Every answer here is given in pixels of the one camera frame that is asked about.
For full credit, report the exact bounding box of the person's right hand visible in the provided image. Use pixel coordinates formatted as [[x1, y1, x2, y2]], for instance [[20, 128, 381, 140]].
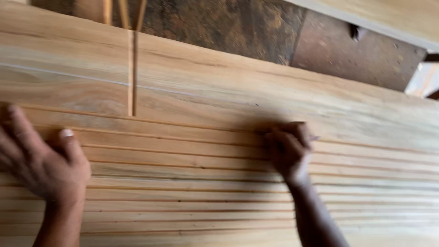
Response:
[[262, 121, 315, 188]]

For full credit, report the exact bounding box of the wide pale wooden board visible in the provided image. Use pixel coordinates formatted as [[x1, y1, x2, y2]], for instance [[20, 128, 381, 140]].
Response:
[[0, 0, 439, 156]]

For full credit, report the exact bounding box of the row of thin wooden slats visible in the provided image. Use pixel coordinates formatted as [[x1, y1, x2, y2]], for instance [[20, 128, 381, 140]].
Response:
[[0, 102, 439, 238]]

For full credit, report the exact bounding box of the short thin wooden stick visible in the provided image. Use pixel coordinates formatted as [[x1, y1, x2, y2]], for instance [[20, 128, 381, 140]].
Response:
[[102, 0, 113, 25]]

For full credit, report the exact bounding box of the pale wooden plank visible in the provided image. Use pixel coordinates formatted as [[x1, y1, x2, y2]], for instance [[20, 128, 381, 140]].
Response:
[[284, 0, 439, 53]]

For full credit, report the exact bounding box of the light thin wooden stick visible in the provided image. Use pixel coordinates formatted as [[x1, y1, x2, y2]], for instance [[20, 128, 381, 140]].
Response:
[[118, 0, 134, 117]]

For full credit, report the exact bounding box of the person's left hand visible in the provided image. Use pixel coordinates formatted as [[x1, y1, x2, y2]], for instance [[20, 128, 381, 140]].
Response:
[[0, 103, 92, 206]]

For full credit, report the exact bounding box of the small dark metal bracket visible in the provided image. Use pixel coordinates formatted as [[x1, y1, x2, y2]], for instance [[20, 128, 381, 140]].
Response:
[[348, 23, 368, 42]]

